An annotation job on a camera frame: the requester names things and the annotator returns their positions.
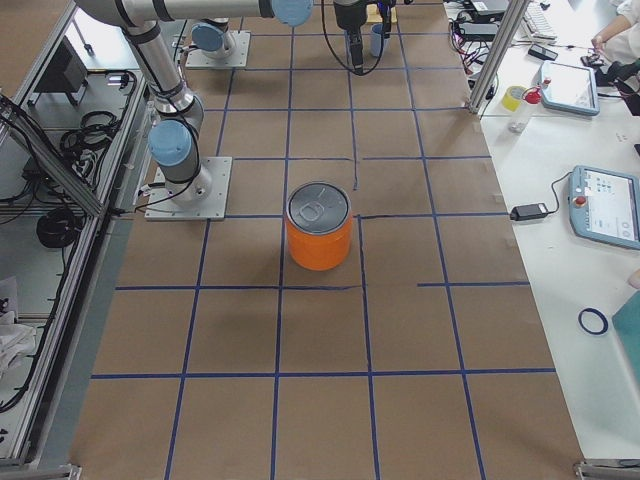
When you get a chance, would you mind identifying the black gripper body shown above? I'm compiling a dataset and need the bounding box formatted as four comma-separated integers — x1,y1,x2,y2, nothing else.
333,0,367,33

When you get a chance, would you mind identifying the light blue plastic cup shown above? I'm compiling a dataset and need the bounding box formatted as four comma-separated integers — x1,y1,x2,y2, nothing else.
369,23,391,58

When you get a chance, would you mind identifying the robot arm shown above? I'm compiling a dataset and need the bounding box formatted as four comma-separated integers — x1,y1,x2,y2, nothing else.
76,1,314,211

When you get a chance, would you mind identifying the yellow tape roll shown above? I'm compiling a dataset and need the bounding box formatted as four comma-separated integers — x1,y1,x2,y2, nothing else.
501,85,527,112

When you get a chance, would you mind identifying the black smartphone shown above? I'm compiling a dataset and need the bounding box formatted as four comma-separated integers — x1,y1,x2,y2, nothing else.
527,44,558,61

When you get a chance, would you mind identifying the orange can with grey lid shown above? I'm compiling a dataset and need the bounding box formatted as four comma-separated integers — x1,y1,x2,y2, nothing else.
286,181,352,271

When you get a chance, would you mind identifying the red cap squeeze bottle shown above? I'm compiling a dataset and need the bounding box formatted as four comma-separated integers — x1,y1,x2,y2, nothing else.
508,78,551,134

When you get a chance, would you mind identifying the blue teach pendant far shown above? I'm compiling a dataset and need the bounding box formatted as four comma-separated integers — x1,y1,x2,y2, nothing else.
538,60,600,116

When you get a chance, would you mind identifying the blue teach pendant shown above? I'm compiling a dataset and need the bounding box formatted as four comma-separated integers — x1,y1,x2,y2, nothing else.
568,165,639,250
538,60,600,116

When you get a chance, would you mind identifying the small black power brick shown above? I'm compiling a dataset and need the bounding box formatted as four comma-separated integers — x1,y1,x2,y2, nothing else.
509,202,550,222

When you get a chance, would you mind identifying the blue teach pendant near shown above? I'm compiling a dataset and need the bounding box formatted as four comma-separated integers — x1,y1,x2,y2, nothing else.
568,165,639,250

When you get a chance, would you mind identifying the white crumpled cloth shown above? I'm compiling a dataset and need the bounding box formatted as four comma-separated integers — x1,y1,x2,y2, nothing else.
0,277,39,376

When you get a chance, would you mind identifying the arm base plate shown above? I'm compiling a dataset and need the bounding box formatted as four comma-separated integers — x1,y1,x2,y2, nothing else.
144,157,233,221
185,30,251,69

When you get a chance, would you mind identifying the aluminium frame post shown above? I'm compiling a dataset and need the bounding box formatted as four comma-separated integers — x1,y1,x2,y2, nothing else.
467,0,529,114

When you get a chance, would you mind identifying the blue tape ring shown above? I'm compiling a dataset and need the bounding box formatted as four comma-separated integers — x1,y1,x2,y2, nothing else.
577,307,610,336

